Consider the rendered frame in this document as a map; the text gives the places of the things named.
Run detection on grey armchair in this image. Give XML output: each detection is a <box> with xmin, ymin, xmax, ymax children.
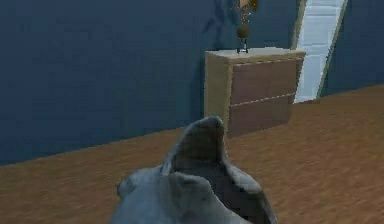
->
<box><xmin>109</xmin><ymin>115</ymin><xmax>279</xmax><ymax>224</ymax></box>

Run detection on white room door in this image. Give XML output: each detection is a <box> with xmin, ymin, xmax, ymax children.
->
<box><xmin>290</xmin><ymin>0</ymin><xmax>349</xmax><ymax>104</ymax></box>

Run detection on beige brown chest of drawers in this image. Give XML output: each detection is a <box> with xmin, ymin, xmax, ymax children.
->
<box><xmin>203</xmin><ymin>47</ymin><xmax>307</xmax><ymax>139</ymax></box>

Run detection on golden statuette on black stand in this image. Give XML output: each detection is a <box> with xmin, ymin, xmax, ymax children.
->
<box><xmin>230</xmin><ymin>0</ymin><xmax>260</xmax><ymax>55</ymax></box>

